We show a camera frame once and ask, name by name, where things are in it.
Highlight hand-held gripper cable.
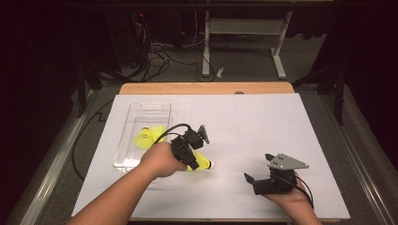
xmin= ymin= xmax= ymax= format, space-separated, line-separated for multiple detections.
xmin=294 ymin=176 xmax=315 ymax=209
xmin=152 ymin=123 xmax=191 ymax=146

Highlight person's right hand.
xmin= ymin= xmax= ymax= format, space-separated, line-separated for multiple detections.
xmin=262 ymin=174 xmax=314 ymax=214

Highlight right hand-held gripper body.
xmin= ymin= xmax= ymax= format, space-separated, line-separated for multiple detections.
xmin=253 ymin=153 xmax=310 ymax=196

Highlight tangle of floor cables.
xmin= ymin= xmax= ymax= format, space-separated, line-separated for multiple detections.
xmin=130 ymin=12 xmax=217 ymax=83

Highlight person's left hand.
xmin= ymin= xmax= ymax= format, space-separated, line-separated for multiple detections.
xmin=139 ymin=142 xmax=188 ymax=179

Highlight white board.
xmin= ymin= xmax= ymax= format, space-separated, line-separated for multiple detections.
xmin=70 ymin=92 xmax=351 ymax=221

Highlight right hand-held gripper cable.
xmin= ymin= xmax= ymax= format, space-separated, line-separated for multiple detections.
xmin=294 ymin=176 xmax=315 ymax=209

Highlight clear plastic bin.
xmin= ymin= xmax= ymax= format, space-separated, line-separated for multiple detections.
xmin=112 ymin=102 xmax=174 ymax=176

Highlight aluminium floor rail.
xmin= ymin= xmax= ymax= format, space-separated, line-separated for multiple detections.
xmin=318 ymin=93 xmax=396 ymax=225
xmin=18 ymin=88 xmax=99 ymax=225

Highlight white metal stand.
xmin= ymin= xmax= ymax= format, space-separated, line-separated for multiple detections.
xmin=201 ymin=8 xmax=294 ymax=80

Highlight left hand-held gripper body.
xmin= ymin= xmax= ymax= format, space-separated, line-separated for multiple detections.
xmin=171 ymin=125 xmax=210 ymax=163

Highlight black computer tower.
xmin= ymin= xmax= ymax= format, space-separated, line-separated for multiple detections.
xmin=104 ymin=10 xmax=151 ymax=68

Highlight black metal stand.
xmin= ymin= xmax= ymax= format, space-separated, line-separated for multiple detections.
xmin=292 ymin=62 xmax=347 ymax=127
xmin=75 ymin=60 xmax=104 ymax=119

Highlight wooden table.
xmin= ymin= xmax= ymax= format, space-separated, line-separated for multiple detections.
xmin=118 ymin=82 xmax=296 ymax=96

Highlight left hand-held gripper cable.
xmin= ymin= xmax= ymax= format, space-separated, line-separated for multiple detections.
xmin=152 ymin=123 xmax=191 ymax=146

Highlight long black floor cable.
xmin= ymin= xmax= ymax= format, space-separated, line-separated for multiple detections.
xmin=71 ymin=98 xmax=115 ymax=181

